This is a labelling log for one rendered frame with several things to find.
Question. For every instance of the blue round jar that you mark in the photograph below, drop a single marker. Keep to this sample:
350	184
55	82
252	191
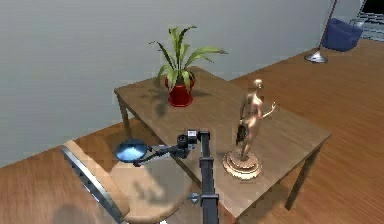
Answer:
130	150

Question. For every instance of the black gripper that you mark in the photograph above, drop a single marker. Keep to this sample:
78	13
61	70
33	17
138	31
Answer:
182	146

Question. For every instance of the green plant in red pot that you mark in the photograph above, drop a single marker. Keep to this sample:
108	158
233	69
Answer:
179	73

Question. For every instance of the blue armchair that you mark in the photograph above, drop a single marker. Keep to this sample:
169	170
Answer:
341	34

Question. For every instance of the floor lamp with silver base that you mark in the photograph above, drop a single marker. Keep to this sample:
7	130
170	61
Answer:
320	40

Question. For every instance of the bronze figure statue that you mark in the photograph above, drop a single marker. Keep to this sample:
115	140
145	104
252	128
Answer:
248	133

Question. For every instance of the tan chair with grey frame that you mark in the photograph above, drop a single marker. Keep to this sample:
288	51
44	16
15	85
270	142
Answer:
140	190

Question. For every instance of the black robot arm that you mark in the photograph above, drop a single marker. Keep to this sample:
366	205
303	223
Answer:
206	173

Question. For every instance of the brown wooden table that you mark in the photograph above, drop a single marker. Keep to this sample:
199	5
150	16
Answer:
213	110

